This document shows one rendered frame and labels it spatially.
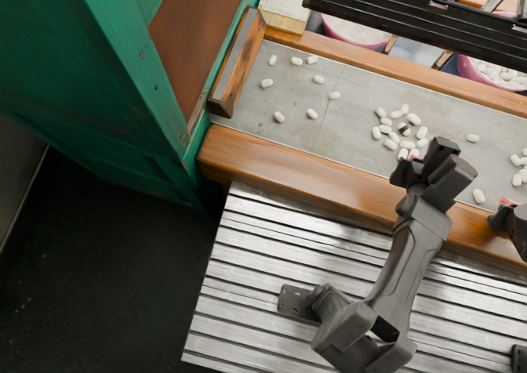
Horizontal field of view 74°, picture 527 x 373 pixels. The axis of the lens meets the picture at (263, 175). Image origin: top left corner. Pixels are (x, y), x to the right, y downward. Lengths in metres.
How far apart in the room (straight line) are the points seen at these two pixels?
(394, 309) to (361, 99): 0.65
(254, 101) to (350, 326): 0.66
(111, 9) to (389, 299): 0.50
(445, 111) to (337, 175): 0.38
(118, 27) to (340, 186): 0.63
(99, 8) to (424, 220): 0.54
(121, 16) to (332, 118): 0.66
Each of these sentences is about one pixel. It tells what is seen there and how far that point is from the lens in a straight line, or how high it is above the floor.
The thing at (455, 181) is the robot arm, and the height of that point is 1.06.
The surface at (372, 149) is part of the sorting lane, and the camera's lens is 0.98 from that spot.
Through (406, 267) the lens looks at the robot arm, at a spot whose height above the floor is 1.09.
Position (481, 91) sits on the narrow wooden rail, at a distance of 1.17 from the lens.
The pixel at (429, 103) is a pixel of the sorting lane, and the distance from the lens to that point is 1.11.
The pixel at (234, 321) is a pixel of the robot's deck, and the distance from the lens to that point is 0.96.
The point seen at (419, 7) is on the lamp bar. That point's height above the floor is 1.10.
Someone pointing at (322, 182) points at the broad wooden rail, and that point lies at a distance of 0.89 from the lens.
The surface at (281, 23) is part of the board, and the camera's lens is 1.09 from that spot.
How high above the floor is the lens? 1.61
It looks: 74 degrees down
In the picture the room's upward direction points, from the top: 7 degrees clockwise
